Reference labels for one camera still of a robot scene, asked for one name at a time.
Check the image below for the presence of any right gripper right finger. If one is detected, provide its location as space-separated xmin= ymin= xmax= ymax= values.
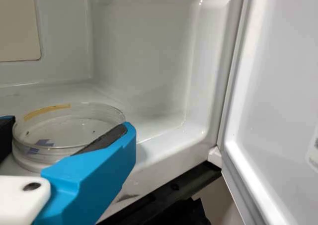
xmin=32 ymin=121 xmax=137 ymax=225

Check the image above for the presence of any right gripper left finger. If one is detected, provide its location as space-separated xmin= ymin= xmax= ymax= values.
xmin=0 ymin=115 xmax=15 ymax=162

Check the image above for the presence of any petri dish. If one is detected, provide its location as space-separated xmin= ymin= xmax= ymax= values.
xmin=11 ymin=101 xmax=127 ymax=173

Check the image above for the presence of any white incubator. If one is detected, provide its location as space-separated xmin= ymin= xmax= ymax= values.
xmin=0 ymin=0 xmax=247 ymax=201

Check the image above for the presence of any incubator door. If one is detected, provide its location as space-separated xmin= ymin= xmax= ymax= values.
xmin=215 ymin=0 xmax=318 ymax=225

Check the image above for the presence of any black platform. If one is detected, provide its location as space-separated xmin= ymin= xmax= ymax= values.
xmin=98 ymin=159 xmax=225 ymax=225

